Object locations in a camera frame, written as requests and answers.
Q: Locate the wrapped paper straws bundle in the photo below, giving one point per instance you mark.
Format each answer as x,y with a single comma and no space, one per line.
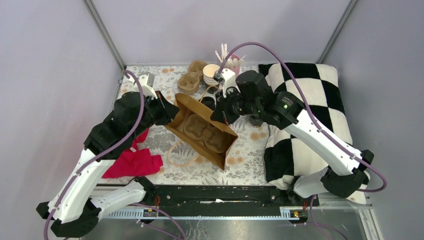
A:
224,52

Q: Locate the black white checkered pillow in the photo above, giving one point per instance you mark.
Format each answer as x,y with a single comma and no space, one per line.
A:
285,156

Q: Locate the stack of black lids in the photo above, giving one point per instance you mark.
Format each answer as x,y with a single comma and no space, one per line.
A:
209,102

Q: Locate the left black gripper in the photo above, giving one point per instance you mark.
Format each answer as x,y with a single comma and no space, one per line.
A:
169,110

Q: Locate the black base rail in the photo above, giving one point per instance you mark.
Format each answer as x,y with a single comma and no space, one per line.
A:
223,201

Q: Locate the brown paper bag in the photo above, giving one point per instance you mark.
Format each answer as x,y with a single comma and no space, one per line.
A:
189,105

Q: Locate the floral table mat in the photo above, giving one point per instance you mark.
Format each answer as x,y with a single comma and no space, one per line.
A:
244,164

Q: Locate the stack of paper cups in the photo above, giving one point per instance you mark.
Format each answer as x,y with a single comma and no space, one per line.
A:
208,74

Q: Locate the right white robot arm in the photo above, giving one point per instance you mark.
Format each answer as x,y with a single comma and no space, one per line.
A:
250,95

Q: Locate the pink straw holder cup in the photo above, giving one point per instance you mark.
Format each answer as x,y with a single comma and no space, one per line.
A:
233,64

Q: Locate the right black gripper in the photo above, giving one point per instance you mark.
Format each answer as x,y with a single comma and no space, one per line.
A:
220,115

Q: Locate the black paper coffee cup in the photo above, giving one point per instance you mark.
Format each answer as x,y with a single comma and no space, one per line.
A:
255,121

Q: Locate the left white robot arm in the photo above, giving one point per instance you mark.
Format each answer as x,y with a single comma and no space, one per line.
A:
74,212

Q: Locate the brown cardboard cup carrier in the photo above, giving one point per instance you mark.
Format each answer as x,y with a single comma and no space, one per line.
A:
189,82

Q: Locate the red cloth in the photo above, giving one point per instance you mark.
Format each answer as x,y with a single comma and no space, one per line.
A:
135,162

